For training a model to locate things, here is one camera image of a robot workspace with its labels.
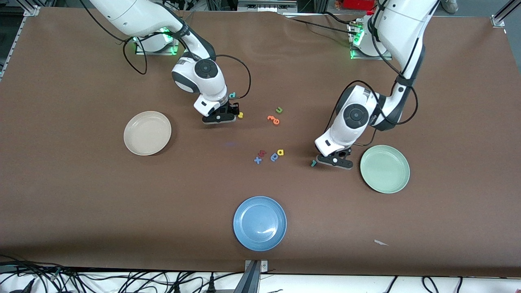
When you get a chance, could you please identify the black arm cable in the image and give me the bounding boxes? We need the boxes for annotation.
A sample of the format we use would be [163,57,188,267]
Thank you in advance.
[326,0,419,148]
[79,0,252,100]

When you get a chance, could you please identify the red box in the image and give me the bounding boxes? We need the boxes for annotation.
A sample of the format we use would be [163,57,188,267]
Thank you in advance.
[342,0,377,11]

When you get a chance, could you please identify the dark aluminium frame beam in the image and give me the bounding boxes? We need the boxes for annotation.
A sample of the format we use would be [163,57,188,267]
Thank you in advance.
[233,260,261,293]

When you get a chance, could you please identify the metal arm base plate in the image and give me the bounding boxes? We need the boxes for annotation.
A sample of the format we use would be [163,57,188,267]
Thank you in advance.
[349,20,393,61]
[136,39,180,56]

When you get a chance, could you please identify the green plate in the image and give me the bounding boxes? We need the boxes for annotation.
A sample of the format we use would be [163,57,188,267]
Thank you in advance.
[360,145,411,194]

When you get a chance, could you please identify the aluminium corner profile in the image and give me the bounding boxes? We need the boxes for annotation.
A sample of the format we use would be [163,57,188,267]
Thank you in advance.
[490,0,521,28]

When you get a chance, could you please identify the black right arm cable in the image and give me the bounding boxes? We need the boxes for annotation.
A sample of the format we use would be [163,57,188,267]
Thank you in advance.
[79,0,252,100]

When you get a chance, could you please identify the aluminium table edge rail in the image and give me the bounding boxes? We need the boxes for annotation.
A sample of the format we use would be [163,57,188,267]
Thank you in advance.
[0,16,25,80]

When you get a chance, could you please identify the small metal bracket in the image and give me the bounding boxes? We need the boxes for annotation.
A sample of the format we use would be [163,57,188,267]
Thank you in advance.
[244,260,269,274]

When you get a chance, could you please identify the tangled black floor cables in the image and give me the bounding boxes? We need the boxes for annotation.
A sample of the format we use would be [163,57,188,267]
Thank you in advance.
[0,254,228,293]

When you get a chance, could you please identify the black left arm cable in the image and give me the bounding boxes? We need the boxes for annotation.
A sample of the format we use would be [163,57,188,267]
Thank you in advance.
[326,0,419,148]

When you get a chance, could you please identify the brown table cover sheet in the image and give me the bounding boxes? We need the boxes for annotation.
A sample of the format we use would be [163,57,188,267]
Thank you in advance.
[0,6,521,279]

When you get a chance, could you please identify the blue plate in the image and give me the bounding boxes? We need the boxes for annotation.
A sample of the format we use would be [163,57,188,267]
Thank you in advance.
[233,196,287,252]

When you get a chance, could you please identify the grey metal rack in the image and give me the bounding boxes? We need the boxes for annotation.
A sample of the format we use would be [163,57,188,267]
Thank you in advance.
[237,0,300,13]

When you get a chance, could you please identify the black cable on table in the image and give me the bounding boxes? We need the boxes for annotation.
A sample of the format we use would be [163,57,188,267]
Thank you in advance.
[281,11,359,35]

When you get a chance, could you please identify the beige brown plate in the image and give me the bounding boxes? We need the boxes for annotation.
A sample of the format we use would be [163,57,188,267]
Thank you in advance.
[123,111,172,156]

